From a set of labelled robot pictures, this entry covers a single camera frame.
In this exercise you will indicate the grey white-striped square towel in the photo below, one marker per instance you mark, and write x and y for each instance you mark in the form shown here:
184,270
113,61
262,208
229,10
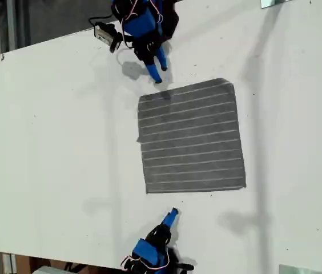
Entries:
192,137

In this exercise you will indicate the white plastic container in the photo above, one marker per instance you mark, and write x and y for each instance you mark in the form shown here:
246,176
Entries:
49,270

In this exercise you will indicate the white metal bar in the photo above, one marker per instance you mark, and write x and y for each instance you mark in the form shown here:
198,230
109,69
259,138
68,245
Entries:
9,264

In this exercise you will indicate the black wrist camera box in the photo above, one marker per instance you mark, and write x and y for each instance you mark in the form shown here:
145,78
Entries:
188,266
104,32

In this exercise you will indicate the grey metal post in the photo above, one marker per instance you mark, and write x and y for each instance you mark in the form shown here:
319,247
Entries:
11,25

